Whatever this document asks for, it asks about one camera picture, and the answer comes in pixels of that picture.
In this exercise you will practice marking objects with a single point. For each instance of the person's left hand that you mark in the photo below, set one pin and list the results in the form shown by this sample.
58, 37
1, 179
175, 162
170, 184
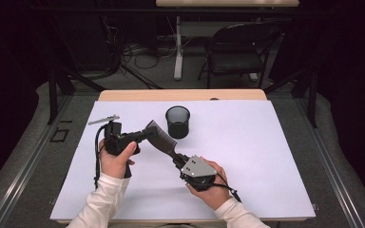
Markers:
115, 164

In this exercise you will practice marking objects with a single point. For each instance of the white-legged wooden desk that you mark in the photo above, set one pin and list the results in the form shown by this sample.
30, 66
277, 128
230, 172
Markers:
178, 57

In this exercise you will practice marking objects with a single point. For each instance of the black metal stand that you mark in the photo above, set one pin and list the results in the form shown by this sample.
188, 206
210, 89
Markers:
312, 95
53, 95

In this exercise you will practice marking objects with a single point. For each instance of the wooden table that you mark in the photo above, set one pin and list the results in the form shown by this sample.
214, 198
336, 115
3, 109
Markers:
177, 95

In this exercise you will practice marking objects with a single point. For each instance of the person's right hand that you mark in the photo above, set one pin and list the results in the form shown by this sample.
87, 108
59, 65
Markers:
215, 194

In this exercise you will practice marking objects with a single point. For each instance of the black comb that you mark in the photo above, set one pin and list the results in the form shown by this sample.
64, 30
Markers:
163, 141

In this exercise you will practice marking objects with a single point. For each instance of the black mesh pen cup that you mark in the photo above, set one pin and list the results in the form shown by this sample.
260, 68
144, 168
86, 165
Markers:
177, 126

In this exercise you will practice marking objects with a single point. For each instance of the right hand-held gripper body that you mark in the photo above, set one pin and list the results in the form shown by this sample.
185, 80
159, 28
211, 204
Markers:
198, 169

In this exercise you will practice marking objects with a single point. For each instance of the white table sheet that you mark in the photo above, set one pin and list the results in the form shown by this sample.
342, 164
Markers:
250, 148

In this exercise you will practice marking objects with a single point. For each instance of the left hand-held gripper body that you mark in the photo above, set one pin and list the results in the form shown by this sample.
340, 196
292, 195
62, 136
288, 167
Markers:
114, 139

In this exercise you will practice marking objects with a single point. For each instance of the black folding chair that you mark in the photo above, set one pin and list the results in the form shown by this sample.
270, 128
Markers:
237, 60

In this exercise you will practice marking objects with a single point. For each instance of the aluminium floor rail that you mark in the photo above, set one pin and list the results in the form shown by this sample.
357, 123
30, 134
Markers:
28, 164
332, 171

